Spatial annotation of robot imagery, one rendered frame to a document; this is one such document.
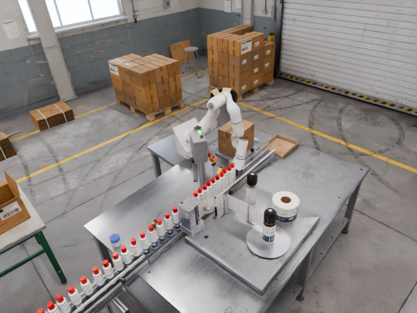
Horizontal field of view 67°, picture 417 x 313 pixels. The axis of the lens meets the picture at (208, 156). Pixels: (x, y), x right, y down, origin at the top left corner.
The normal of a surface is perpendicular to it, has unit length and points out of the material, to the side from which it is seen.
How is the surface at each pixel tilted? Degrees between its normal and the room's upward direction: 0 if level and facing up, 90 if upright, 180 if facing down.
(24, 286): 0
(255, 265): 0
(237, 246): 0
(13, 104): 90
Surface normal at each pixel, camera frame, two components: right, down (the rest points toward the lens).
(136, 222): -0.05, -0.82
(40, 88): 0.67, 0.39
